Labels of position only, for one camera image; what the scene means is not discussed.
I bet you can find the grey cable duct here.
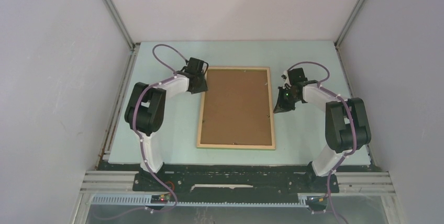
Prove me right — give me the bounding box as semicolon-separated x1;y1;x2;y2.
91;194;308;207

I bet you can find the right aluminium corner post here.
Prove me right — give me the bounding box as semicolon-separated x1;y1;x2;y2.
335;0;367;50

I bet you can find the left aluminium corner post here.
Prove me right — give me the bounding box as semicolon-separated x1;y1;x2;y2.
102;0;136;51

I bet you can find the aluminium base extrusion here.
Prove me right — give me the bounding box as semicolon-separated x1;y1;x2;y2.
81;171;396;196

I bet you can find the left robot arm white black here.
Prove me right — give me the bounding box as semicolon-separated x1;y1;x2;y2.
124;58;209;191

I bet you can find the aluminium corner post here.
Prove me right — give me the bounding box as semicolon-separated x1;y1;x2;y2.
102;0;136;51
335;0;367;50

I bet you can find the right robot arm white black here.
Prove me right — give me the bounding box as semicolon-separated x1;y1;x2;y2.
273;68;371;192

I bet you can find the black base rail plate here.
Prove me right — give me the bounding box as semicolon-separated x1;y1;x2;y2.
132;164;339;203

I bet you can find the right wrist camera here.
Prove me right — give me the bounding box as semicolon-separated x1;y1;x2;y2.
281;70;291;89

